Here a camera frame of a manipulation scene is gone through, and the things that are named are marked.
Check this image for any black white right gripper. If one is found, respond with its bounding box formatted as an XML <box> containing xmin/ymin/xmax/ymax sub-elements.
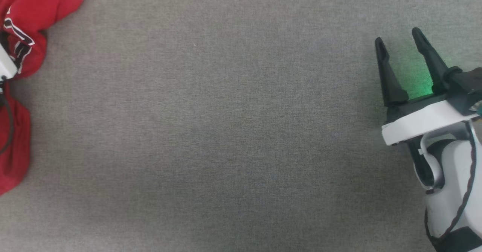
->
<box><xmin>375</xmin><ymin>27</ymin><xmax>482</xmax><ymax>147</ymax></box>

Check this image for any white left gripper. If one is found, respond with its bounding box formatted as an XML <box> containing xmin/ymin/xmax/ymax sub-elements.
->
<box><xmin>0</xmin><ymin>44</ymin><xmax>18</xmax><ymax>81</ymax></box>

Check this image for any red garment with white stripes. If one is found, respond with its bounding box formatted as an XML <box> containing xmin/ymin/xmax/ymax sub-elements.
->
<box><xmin>0</xmin><ymin>0</ymin><xmax>95</xmax><ymax>196</ymax></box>

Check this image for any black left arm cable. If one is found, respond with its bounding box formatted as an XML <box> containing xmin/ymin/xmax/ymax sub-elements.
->
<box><xmin>0</xmin><ymin>77</ymin><xmax>15</xmax><ymax>155</ymax></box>

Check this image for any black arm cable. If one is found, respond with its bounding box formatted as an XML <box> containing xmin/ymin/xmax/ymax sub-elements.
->
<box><xmin>0</xmin><ymin>77</ymin><xmax>15</xmax><ymax>155</ymax></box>
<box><xmin>425</xmin><ymin>119</ymin><xmax>478</xmax><ymax>247</ymax></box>

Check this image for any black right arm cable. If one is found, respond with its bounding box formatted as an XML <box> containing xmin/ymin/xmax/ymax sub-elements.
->
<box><xmin>425</xmin><ymin>119</ymin><xmax>478</xmax><ymax>247</ymax></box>

